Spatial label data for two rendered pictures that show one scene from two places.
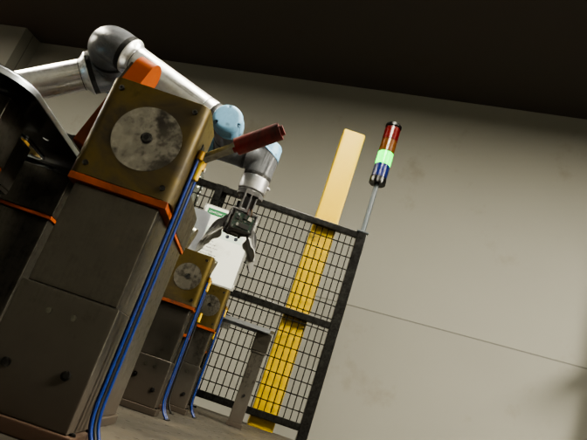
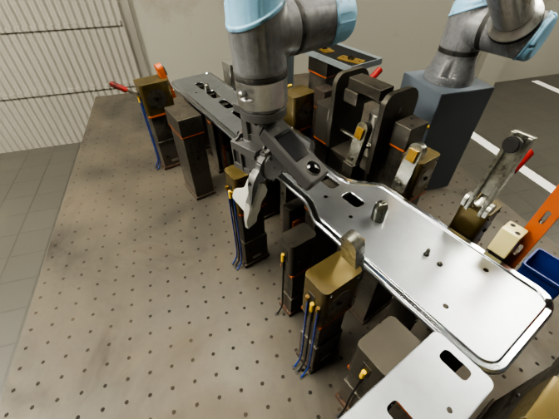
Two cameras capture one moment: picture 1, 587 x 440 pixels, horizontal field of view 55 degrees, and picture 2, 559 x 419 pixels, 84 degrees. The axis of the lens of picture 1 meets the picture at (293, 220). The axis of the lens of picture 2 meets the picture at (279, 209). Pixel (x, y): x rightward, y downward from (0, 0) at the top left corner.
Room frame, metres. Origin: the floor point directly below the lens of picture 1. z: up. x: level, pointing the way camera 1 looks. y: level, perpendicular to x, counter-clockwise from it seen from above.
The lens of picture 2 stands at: (1.78, -0.11, 1.49)
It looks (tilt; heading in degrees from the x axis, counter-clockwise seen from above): 43 degrees down; 144
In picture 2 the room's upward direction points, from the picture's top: straight up
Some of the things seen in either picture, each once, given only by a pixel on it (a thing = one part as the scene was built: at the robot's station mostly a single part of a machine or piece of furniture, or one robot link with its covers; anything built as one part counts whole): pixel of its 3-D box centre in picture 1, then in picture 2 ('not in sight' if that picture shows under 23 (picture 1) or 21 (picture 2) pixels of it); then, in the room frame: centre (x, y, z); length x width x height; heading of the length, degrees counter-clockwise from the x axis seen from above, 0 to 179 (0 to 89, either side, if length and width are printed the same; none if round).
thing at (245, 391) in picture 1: (249, 378); not in sight; (1.79, -0.03, 0.84); 0.05 x 0.05 x 0.29; 0
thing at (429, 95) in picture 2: not in sight; (427, 133); (1.26, 0.95, 0.90); 0.20 x 0.20 x 0.40; 71
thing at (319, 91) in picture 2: not in sight; (319, 143); (1.08, 0.57, 0.90); 0.05 x 0.05 x 0.40; 0
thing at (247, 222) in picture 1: (243, 213); (263, 139); (1.40, 0.13, 1.22); 0.09 x 0.08 x 0.12; 11
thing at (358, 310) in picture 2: not in sight; (383, 276); (1.57, 0.35, 0.84); 0.12 x 0.05 x 0.29; 90
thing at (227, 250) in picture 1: (218, 246); not in sight; (2.19, 0.25, 1.30); 0.23 x 0.02 x 0.31; 90
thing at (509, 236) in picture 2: not in sight; (473, 283); (1.72, 0.48, 0.88); 0.04 x 0.04 x 0.37; 0
